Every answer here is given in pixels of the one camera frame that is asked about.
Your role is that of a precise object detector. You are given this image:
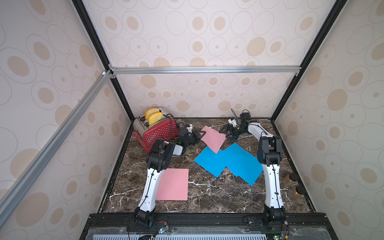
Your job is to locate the pink paper back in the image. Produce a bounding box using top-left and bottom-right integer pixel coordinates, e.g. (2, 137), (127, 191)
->
(201, 126), (226, 154)

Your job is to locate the pink paper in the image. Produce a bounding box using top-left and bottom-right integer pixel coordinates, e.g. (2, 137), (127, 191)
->
(201, 126), (226, 154)
(156, 169), (189, 201)

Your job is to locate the blue paper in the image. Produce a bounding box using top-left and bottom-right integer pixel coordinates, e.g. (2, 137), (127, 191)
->
(195, 147), (237, 178)
(222, 144), (263, 186)

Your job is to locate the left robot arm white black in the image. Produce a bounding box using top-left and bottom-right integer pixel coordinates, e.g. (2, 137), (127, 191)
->
(133, 128), (206, 228)

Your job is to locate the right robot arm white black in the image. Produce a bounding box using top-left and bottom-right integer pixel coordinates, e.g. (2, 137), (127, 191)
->
(220, 119), (286, 229)

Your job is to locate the red toaster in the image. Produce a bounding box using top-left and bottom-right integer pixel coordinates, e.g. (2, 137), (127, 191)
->
(133, 107), (179, 152)

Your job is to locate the yellow toast slice front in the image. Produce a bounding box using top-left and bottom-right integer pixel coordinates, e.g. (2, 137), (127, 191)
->
(148, 112), (164, 126)

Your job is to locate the yellow toast slice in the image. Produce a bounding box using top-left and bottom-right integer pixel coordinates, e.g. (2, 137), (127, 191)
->
(145, 108), (160, 120)
(148, 112), (164, 126)

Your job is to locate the yellow toast slice back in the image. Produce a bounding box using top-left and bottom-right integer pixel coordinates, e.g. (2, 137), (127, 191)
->
(145, 108), (160, 120)

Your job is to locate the brown jar back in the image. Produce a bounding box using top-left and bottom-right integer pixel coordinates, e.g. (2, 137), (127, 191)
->
(283, 173), (299, 187)

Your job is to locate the brown jar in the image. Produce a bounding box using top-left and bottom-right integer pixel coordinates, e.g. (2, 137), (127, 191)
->
(288, 186), (306, 200)
(283, 173), (299, 187)

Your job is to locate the brown jar front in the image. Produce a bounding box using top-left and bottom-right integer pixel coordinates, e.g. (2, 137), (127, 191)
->
(288, 186), (306, 200)

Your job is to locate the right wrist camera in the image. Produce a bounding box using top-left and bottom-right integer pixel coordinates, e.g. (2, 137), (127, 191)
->
(228, 112), (251, 127)

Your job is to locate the black toaster cable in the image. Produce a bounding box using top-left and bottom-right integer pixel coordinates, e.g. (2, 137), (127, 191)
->
(149, 113), (187, 151)

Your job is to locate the horizontal aluminium rail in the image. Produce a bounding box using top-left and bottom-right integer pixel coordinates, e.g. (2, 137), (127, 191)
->
(107, 66), (302, 77)

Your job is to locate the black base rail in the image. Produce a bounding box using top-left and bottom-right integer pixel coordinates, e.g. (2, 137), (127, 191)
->
(80, 213), (338, 240)

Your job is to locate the left aluminium rail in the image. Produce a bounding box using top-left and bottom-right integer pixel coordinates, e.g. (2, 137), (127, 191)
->
(1, 70), (113, 228)

